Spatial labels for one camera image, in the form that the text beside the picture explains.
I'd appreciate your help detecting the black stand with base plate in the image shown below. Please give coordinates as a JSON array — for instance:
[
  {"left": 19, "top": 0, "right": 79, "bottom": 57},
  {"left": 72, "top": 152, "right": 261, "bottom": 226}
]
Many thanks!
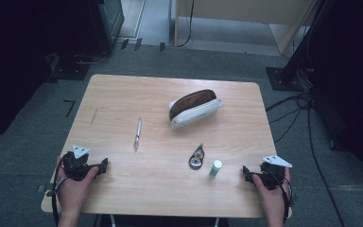
[{"left": 266, "top": 0, "right": 332, "bottom": 93}]

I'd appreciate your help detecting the green glue stick white cap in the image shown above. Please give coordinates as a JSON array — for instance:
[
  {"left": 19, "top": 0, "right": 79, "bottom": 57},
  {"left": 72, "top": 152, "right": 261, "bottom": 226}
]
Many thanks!
[{"left": 208, "top": 159, "right": 224, "bottom": 179}]

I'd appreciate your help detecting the long black floor cable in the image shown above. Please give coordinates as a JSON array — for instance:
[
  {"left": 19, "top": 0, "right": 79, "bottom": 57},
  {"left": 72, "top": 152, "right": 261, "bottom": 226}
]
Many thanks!
[{"left": 306, "top": 100, "right": 339, "bottom": 221}]

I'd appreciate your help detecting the white and brown pencil case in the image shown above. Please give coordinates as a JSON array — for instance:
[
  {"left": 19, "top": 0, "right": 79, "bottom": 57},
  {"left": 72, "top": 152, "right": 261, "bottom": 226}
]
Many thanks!
[{"left": 168, "top": 88, "right": 224, "bottom": 130}]

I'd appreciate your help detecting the dark curtain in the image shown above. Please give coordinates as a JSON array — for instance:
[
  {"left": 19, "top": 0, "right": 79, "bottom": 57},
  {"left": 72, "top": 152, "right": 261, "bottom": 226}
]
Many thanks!
[{"left": 0, "top": 0, "right": 99, "bottom": 148}]

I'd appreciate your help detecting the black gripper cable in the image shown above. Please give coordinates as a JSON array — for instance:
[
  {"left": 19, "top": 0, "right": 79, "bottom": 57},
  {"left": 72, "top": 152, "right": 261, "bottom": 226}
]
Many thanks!
[
  {"left": 272, "top": 169, "right": 296, "bottom": 222},
  {"left": 51, "top": 155, "right": 70, "bottom": 227}
]

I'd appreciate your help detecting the black hanging cable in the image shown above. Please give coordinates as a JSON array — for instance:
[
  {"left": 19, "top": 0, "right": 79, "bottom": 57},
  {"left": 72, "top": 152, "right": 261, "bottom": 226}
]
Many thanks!
[{"left": 175, "top": 0, "right": 196, "bottom": 48}]

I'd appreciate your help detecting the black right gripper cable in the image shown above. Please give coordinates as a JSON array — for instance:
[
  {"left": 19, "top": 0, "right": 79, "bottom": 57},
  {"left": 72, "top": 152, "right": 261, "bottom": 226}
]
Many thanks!
[{"left": 272, "top": 169, "right": 296, "bottom": 222}]

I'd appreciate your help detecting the person's left hand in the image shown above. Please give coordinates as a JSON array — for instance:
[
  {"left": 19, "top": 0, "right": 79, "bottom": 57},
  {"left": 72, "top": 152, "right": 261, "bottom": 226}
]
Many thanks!
[{"left": 55, "top": 155, "right": 100, "bottom": 216}]

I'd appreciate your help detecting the black angled floor tape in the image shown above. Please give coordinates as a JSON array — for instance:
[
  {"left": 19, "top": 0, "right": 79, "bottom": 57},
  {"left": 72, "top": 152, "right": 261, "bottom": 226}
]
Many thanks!
[{"left": 62, "top": 99, "right": 77, "bottom": 118}]

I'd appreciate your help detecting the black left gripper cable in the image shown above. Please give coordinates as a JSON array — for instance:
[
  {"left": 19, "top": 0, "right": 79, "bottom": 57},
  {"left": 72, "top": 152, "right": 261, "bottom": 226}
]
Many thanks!
[{"left": 51, "top": 155, "right": 70, "bottom": 227}]

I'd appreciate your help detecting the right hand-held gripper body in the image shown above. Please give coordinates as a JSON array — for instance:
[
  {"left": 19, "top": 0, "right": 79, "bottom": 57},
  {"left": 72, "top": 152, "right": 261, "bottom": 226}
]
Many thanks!
[{"left": 249, "top": 154, "right": 294, "bottom": 191}]

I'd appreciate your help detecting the black stand base plate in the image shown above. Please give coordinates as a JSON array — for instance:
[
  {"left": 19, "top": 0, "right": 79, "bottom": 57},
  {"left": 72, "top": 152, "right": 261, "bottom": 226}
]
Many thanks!
[{"left": 44, "top": 52, "right": 92, "bottom": 83}]

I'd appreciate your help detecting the dark cabinet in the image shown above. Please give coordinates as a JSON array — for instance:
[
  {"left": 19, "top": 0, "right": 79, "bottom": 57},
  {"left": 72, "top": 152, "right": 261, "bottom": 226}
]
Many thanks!
[{"left": 87, "top": 0, "right": 126, "bottom": 55}]

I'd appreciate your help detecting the light wooden desk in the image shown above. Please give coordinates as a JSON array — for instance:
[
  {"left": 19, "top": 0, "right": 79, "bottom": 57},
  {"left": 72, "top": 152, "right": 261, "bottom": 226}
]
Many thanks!
[{"left": 173, "top": 0, "right": 317, "bottom": 57}]

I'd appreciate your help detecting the silver pen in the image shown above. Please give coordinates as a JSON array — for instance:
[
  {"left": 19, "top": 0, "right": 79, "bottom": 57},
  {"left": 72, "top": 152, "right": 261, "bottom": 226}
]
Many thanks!
[{"left": 133, "top": 117, "right": 143, "bottom": 152}]

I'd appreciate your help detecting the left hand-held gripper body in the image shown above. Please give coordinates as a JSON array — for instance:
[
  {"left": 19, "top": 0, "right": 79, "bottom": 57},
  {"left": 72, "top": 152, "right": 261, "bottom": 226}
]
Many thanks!
[{"left": 62, "top": 144, "right": 107, "bottom": 183}]

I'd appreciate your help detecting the person's right hand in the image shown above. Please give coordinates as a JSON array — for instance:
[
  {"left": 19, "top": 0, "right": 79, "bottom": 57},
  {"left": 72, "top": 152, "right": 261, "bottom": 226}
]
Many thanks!
[{"left": 251, "top": 167, "right": 293, "bottom": 222}]

